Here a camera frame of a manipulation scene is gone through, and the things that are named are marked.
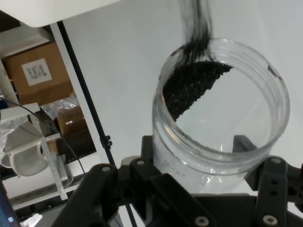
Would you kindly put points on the black box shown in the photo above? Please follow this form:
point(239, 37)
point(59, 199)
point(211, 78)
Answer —
point(78, 146)

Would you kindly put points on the white metal shelf rack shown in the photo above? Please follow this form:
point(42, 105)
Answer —
point(63, 54)

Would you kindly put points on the black seeds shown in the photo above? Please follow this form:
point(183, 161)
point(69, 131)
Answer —
point(189, 87)

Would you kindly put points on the clear plastic bag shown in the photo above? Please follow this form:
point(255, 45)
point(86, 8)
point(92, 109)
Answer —
point(61, 104)

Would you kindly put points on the laptop screen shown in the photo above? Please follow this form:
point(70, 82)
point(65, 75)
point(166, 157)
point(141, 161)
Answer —
point(7, 212)

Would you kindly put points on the large labelled cardboard box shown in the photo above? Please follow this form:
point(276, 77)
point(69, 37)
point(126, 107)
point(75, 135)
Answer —
point(54, 78)

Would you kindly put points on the crumpled clear plastic wrap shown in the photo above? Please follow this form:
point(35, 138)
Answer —
point(9, 127)

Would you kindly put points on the metal ruler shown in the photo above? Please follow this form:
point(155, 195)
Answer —
point(58, 179)

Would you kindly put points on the small cardboard box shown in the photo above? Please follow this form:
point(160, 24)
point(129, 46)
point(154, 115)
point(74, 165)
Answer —
point(71, 120)

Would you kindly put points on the black tripod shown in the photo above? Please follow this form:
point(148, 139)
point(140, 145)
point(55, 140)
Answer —
point(85, 89)

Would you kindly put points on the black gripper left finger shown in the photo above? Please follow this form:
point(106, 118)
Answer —
point(99, 189)

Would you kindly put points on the clear plastic jar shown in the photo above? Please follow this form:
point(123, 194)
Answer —
point(189, 175)

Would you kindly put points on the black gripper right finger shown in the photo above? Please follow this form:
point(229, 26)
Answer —
point(272, 179)

